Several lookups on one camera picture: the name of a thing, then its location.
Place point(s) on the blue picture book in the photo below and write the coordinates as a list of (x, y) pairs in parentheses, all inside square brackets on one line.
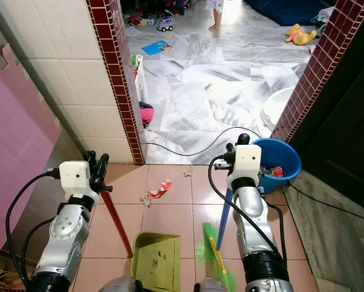
[(156, 47)]

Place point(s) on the white purple toy car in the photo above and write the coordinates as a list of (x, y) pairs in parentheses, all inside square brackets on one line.
[(165, 24)]

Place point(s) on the yellow plush toy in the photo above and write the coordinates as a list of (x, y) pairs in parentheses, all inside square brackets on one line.
[(299, 35)]

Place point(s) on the brown woven basket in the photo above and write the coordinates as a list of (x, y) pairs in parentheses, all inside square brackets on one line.
[(4, 283)]

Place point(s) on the grey robot right knee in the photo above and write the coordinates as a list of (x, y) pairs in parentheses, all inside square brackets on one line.
[(213, 288)]

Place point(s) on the red packet in bucket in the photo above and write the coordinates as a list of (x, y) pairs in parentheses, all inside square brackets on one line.
[(276, 173)]

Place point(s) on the pink foam puzzle mat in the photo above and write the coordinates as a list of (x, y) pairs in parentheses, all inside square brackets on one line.
[(17, 164)]

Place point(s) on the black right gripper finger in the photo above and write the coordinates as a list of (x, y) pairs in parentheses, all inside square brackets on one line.
[(229, 148), (242, 140)]

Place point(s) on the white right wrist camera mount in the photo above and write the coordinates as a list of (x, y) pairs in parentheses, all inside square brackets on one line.
[(246, 161)]

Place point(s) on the white plastic basin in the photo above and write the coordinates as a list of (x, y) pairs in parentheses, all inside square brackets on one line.
[(276, 108)]

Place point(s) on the grey robot left knee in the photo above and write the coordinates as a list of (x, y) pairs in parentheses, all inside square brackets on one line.
[(122, 286)]

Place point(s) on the small brown litter scrap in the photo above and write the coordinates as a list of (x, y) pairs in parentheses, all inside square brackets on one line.
[(145, 198)]

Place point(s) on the blue plastic bucket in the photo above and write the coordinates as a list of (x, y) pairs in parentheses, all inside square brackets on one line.
[(282, 155)]

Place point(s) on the red crumpled wrapper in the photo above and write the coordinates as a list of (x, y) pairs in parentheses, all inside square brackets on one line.
[(160, 188)]

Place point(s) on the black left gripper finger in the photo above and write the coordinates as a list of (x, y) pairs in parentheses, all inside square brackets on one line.
[(103, 163), (89, 157)]

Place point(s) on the person's bare legs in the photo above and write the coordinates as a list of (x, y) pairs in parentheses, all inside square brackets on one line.
[(215, 17)]

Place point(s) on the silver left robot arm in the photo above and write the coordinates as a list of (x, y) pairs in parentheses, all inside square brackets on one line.
[(67, 234)]

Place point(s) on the grey robot knee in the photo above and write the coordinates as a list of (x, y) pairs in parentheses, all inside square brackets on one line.
[(122, 286), (213, 288)]

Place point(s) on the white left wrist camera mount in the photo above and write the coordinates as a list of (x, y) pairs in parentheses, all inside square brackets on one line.
[(73, 177)]

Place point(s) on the dark blue mattress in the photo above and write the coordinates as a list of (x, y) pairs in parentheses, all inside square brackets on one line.
[(285, 10)]

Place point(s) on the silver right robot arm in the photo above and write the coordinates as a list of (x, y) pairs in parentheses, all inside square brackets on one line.
[(258, 234)]

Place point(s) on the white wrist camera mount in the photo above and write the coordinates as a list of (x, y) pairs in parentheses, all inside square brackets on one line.
[(73, 177), (246, 161)]

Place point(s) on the pink and dark bag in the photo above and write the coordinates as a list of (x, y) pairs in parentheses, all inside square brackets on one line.
[(146, 114)]

